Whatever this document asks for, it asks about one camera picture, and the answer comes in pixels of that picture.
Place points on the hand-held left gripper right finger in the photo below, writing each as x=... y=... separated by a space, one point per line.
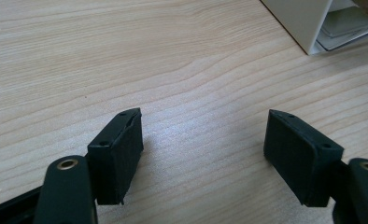
x=300 y=161

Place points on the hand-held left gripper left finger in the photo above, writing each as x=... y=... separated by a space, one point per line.
x=115 y=161

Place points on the white drawer organizer case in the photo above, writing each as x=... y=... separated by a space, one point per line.
x=300 y=21

